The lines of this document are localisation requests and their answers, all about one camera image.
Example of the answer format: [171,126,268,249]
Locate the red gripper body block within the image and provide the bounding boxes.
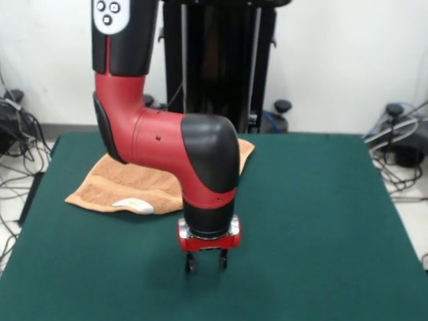
[177,215,242,252]

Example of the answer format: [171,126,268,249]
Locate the tan terry towel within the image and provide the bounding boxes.
[64,138,255,215]

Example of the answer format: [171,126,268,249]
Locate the dark green table cloth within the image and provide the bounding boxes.
[0,132,428,321]

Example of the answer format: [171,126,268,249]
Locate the black floor base foot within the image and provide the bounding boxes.
[0,89,26,154]
[366,102,428,168]

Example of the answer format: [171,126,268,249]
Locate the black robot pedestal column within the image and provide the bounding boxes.
[146,0,278,134]

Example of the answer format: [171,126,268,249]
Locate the tangled black floor cables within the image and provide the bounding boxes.
[0,66,53,272]
[370,153,428,202]

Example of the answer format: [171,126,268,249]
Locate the blue cable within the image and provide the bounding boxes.
[362,101,428,140]

